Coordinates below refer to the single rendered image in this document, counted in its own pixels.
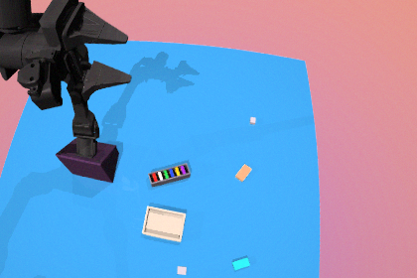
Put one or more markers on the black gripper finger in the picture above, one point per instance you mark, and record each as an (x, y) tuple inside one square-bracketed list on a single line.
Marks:
[(85, 27), (102, 76)]

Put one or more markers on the cyan rectangular block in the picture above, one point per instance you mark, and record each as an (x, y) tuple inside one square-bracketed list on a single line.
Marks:
[(240, 263)]

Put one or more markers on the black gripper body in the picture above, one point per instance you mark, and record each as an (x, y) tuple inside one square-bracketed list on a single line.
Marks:
[(49, 37)]

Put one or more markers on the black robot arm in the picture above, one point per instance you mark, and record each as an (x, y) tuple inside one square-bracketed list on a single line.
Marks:
[(41, 77)]

